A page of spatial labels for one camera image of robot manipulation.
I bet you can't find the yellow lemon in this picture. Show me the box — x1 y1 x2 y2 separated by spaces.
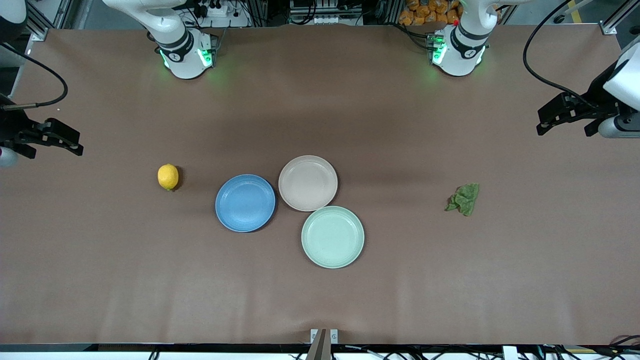
157 163 180 191

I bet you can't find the green lettuce leaf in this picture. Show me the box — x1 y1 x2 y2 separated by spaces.
444 182 481 217

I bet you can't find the orange snack packets pile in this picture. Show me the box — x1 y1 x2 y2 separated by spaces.
398 0 463 26

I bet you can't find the blue round plate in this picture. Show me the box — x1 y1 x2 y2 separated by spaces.
215 174 277 233

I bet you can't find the white power strip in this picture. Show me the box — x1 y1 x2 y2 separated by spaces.
192 0 251 29

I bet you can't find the beige round plate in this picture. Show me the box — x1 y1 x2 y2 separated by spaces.
278 155 339 212

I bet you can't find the pale green round plate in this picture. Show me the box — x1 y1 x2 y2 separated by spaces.
301 205 365 270

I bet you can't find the grey electronics box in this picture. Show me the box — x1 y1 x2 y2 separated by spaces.
289 0 364 26

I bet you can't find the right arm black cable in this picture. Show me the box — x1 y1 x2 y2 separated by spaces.
0 43 69 111

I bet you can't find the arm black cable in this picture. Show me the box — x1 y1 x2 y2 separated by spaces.
522 0 596 107
0 43 69 111

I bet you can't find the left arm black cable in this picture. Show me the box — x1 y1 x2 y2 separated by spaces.
522 0 596 107

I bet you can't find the aluminium frame profile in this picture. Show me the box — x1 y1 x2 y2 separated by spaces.
600 0 633 36
24 0 52 42

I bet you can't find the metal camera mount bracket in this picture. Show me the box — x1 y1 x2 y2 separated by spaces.
306 328 340 360

